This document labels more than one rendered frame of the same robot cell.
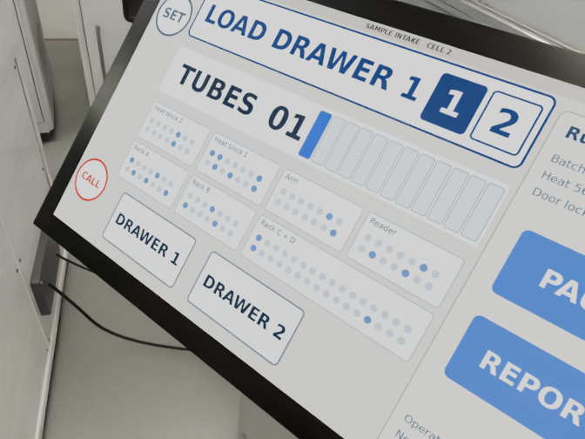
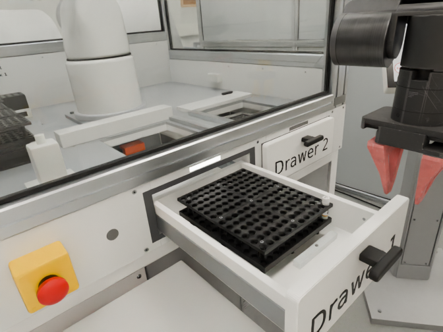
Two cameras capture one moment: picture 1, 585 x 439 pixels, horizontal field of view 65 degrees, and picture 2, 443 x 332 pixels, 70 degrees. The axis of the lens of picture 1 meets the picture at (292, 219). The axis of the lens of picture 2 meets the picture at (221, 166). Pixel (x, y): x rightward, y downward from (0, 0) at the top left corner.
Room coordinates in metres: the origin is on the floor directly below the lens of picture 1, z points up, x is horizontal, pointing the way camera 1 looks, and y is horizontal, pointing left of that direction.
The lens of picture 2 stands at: (-0.48, 1.14, 1.20)
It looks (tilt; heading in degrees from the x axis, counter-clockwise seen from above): 25 degrees down; 341
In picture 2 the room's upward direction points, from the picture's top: 4 degrees counter-clockwise
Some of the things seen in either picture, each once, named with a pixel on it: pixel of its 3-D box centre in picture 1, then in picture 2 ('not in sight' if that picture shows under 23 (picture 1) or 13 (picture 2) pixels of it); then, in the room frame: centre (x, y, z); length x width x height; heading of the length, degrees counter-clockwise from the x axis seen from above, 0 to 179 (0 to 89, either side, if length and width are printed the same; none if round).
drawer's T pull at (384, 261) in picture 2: not in sight; (376, 258); (-0.24, 0.85, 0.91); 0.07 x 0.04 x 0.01; 110
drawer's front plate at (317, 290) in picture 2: not in sight; (354, 267); (-0.21, 0.86, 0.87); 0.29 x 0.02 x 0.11; 110
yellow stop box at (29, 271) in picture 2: not in sight; (45, 276); (-0.04, 1.28, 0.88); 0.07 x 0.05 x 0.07; 110
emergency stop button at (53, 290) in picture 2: not in sight; (52, 288); (-0.07, 1.26, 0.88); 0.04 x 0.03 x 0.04; 110
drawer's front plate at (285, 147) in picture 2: not in sight; (300, 148); (0.20, 0.68, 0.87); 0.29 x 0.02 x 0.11; 110
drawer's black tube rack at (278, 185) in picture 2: not in sight; (252, 215); (-0.03, 0.93, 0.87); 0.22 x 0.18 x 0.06; 20
